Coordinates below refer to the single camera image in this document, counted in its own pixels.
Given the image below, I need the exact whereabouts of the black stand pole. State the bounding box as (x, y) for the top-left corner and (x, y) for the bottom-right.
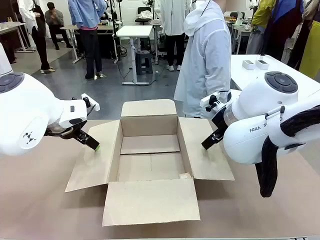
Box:
(109, 0), (122, 63)

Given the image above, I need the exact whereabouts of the grey work table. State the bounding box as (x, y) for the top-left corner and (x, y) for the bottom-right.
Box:
(0, 21), (37, 53)

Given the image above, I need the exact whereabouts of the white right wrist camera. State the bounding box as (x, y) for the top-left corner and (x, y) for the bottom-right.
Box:
(199, 91), (230, 113)

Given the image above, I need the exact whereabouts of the grey plastic stool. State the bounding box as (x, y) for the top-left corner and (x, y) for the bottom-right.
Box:
(134, 50), (154, 75)

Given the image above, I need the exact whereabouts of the person in long white shirt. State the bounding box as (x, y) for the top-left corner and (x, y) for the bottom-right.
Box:
(159, 0), (191, 72)

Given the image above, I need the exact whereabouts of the person in white coat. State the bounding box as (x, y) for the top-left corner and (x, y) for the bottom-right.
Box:
(173, 0), (232, 119)

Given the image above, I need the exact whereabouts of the large cardboard box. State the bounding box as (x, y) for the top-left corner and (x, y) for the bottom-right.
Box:
(64, 99), (236, 227)

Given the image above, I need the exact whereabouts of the person in yellow jacket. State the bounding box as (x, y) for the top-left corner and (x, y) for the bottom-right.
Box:
(246, 0), (276, 55)

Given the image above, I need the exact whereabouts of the seated person in grey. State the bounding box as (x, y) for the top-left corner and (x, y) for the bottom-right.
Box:
(44, 1), (74, 50)

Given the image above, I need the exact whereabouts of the white height-adjustable desk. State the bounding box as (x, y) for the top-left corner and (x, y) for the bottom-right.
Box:
(115, 24), (159, 86)

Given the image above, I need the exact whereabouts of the pile of white cloth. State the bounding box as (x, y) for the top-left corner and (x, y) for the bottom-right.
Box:
(134, 6), (153, 20)

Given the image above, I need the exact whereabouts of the grey cluttered desk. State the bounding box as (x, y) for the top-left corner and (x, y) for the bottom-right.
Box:
(224, 11), (253, 55)

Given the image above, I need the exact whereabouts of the white side table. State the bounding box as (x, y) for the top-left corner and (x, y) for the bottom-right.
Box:
(229, 53), (320, 98)

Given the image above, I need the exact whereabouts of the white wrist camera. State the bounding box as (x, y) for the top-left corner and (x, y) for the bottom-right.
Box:
(199, 91), (230, 113)
(80, 92), (101, 113)

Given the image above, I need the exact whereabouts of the person in blue dark apron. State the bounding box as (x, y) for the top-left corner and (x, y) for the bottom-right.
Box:
(263, 0), (306, 63)

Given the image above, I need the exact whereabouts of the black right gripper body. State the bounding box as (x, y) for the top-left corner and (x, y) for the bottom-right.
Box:
(211, 107), (229, 136)

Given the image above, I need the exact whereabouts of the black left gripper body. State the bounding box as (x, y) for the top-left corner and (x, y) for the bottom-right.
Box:
(44, 124), (85, 141)

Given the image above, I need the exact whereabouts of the person in white and black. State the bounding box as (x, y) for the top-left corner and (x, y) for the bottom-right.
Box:
(17, 0), (55, 75)

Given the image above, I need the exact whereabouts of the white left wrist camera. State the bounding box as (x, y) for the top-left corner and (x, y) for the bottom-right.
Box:
(80, 92), (101, 113)

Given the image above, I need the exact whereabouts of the person in blue shirt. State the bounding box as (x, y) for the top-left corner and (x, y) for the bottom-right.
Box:
(67, 0), (108, 80)

